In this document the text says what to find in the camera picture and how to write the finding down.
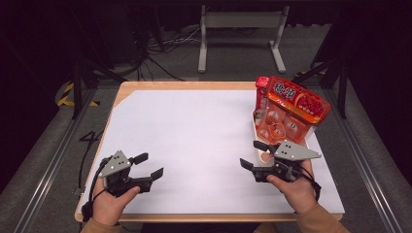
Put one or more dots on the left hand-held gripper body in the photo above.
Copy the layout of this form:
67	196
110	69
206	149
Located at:
116	163

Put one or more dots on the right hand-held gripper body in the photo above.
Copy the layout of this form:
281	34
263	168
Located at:
293	152

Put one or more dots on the white divided plastic container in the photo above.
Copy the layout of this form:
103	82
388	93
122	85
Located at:
312	142

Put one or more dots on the large orange cube seasoning packet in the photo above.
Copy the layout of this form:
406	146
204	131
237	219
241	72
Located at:
291	110

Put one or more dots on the red black soup base packet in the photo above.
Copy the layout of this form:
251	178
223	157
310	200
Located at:
260	93

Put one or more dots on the person's left hand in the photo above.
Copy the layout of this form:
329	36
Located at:
110	204

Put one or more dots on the person's right hand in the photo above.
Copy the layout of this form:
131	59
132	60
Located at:
298	194

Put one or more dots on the white table mat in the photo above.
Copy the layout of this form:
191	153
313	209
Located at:
194	136

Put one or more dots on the grey metal floor rail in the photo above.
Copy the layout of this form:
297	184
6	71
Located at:
366	168
48	168

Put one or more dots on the grey metal stand frame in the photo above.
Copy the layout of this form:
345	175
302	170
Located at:
243	19

